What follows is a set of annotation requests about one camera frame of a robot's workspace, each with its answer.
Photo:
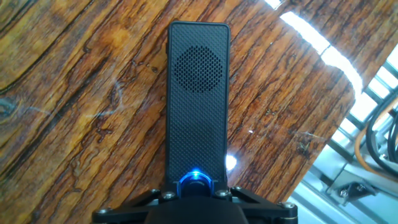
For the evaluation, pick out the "wood grain table board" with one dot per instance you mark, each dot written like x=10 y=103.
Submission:
x=93 y=109

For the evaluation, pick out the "aluminium strut with bracket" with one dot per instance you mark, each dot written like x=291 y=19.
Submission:
x=351 y=186

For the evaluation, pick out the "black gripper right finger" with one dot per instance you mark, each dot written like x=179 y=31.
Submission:
x=270 y=214

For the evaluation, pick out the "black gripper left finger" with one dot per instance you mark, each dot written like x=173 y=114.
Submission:
x=121 y=214

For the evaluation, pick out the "black speaker bar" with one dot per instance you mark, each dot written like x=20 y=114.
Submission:
x=197 y=109

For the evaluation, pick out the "blue ringed speaker knob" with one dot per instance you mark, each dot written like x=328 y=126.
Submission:
x=196 y=182

